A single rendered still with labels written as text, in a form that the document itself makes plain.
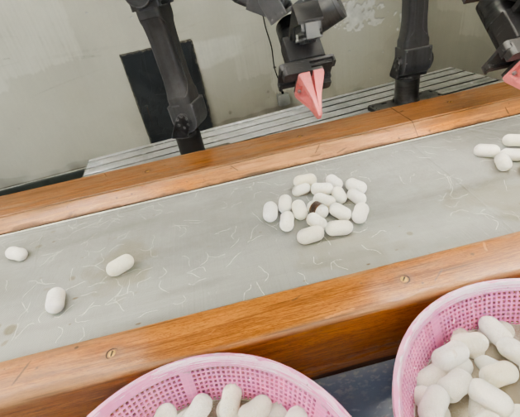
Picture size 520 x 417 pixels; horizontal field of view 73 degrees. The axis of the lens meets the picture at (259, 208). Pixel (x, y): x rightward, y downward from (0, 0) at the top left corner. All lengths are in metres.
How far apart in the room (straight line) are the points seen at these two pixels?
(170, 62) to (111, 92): 1.71
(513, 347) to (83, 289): 0.48
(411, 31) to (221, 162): 0.58
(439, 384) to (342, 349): 0.09
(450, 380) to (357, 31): 2.57
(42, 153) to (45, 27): 0.76
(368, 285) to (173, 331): 0.20
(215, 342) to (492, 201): 0.41
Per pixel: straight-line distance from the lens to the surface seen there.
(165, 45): 0.82
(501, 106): 0.84
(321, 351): 0.39
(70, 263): 0.59
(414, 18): 1.01
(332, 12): 0.72
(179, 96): 0.84
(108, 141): 2.62
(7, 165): 2.82
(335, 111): 1.09
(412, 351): 0.36
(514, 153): 0.67
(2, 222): 0.77
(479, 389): 0.37
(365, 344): 0.41
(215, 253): 0.49
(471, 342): 0.39
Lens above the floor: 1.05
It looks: 34 degrees down
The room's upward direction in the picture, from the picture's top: 11 degrees counter-clockwise
